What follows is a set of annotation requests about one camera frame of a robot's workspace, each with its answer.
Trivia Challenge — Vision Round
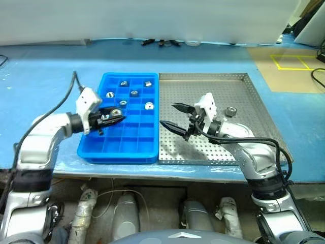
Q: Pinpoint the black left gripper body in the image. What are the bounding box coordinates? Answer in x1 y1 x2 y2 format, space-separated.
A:
88 110 105 136

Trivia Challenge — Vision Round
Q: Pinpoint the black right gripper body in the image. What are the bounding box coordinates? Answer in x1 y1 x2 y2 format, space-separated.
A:
183 107 207 141

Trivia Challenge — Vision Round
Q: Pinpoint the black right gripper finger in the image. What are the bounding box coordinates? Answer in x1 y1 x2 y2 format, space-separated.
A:
171 102 196 115
160 121 188 136

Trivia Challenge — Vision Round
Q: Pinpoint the blue plastic compartment tray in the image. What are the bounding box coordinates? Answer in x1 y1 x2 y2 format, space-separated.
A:
77 72 160 165

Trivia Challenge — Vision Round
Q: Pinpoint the perforated steel tray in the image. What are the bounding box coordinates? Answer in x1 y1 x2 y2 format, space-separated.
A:
157 72 295 166

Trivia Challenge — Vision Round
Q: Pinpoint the grey rounded leg cover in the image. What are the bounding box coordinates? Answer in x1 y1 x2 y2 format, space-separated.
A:
179 199 216 232
112 192 141 241

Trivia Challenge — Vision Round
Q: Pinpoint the white wrapped leg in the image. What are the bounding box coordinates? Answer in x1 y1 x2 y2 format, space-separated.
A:
215 197 243 239
68 185 99 244

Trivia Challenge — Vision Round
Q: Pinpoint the brown cardboard sheet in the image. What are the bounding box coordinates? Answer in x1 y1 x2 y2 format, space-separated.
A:
247 47 325 94

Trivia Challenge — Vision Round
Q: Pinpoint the grey robot torso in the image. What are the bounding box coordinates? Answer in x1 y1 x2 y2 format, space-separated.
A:
108 228 254 244

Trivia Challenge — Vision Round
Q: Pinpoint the white leaning board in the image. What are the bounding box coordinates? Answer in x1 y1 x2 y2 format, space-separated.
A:
294 9 325 47

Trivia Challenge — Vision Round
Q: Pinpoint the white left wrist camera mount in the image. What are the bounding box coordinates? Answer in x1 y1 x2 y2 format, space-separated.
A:
75 87 103 135

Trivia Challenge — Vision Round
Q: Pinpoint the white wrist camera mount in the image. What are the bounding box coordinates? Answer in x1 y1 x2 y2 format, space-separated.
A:
75 87 103 135
194 93 218 133

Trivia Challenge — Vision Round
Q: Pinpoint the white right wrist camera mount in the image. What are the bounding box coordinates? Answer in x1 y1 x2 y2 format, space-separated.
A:
194 93 218 133

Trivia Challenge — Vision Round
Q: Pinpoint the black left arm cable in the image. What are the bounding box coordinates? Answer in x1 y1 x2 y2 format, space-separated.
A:
0 71 88 211

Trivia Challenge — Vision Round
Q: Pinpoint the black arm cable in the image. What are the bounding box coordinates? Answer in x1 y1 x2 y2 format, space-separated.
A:
194 121 293 186
0 71 88 211

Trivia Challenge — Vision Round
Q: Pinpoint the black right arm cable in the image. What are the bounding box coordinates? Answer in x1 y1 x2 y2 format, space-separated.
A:
194 121 293 186

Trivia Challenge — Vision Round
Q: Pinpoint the thin white wire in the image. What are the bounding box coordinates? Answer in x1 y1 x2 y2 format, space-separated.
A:
91 178 148 219

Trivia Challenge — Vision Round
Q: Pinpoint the black floor cable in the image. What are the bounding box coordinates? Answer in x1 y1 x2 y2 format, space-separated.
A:
311 40 325 89

